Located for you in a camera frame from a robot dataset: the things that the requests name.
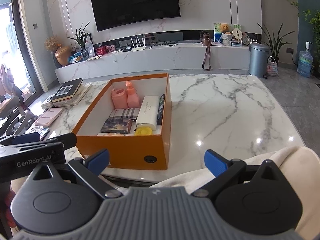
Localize stack of pale books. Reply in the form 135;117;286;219
51;82;93;106

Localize potted snake plant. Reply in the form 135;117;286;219
257;23;296;63

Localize small woven bag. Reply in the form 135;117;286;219
267;56;279;77

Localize plaid case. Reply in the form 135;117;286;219
109;107;140;119

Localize balcony glass door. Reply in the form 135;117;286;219
0;0;48;98

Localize yellow round item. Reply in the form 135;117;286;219
135;127;153;136

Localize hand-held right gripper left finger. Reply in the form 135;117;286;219
26;148;121;200

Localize person's cream clothing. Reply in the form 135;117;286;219
110;146;320;240

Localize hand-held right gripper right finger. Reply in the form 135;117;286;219
191;149;286;197

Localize orange cardboard box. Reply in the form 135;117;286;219
72;73;172;170

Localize metallic trash bin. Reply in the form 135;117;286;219
249;43;271;79

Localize round white fan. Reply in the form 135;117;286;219
232;28;243;47

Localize dark printed box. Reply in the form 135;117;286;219
100;118;132;134

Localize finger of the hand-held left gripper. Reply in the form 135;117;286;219
0;133;77;153
0;132;41;146

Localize pothos plant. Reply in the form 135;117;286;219
302;9;320;56

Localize green blue painting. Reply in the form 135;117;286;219
214;23;242;43

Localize blue water jug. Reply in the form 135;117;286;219
297;41;314;78

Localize white woven pot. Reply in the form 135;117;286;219
222;32;233;46

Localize black television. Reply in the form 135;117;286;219
89;0;181;32

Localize green plant in glass vase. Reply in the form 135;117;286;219
67;21;91;61

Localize black cables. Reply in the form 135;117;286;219
150;41;179;49

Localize white router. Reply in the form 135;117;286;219
131;37;147;52

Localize white glasses case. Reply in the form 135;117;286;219
136;95;160;131

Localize marble television console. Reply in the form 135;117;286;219
54;42;251;83

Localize brown bag with strap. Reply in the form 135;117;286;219
202;32;212;71

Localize black shampoo bottle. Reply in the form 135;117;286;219
156;94;166;126

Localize dried flowers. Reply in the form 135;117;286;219
44;36;61;52

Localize golden vase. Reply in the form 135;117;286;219
54;46;72;67

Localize snack bags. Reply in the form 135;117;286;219
69;51;84;64

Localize black book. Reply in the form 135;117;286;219
51;78;83;103

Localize pink compartment case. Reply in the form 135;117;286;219
34;107;64;127

